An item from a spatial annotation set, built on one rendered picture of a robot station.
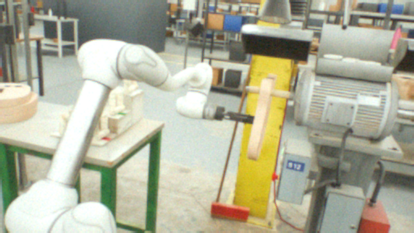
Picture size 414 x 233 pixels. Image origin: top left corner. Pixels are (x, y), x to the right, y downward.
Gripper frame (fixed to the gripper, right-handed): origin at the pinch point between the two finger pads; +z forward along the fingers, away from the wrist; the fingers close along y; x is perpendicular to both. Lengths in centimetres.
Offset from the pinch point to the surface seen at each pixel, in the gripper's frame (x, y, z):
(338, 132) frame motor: 4.1, 13.4, 36.5
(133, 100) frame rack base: -2, 0, -66
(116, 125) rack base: -13, 16, -66
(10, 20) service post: 30, -42, -189
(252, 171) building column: -54, -89, -4
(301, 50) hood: 36.3, -2.5, 14.7
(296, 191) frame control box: -16.5, 40.2, 23.2
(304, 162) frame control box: -4.5, 42.0, 23.7
